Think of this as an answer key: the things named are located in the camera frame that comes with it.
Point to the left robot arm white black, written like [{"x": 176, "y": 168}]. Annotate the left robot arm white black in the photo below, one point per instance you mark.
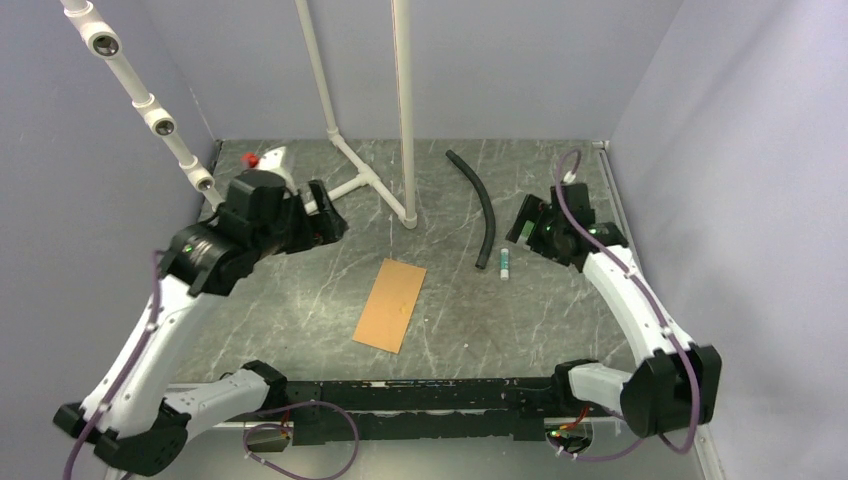
[{"x": 133, "y": 423}]

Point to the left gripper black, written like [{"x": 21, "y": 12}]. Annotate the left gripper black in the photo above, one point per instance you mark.
[{"x": 316, "y": 229}]

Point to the green white glue stick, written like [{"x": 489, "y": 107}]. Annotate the green white glue stick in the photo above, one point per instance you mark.
[{"x": 504, "y": 264}]

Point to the aluminium frame rail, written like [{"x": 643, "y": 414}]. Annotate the aluminium frame rail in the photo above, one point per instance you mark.
[{"x": 616, "y": 185}]

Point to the brown paper envelope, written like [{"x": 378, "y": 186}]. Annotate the brown paper envelope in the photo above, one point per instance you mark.
[{"x": 388, "y": 310}]

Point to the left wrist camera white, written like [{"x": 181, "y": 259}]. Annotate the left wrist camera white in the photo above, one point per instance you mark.
[{"x": 273, "y": 160}]

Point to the black foam tube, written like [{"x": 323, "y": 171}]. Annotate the black foam tube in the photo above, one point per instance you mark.
[{"x": 487, "y": 208}]

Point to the green white small box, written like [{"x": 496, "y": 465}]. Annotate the green white small box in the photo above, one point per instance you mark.
[{"x": 527, "y": 229}]

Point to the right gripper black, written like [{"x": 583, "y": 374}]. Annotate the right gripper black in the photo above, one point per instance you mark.
[{"x": 537, "y": 211}]

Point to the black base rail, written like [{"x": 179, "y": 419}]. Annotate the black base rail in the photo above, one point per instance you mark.
[{"x": 520, "y": 408}]

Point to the white PVC pipe frame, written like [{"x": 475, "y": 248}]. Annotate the white PVC pipe frame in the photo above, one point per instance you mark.
[{"x": 255, "y": 67}]

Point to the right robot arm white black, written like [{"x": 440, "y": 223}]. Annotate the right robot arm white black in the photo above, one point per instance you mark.
[{"x": 675, "y": 383}]

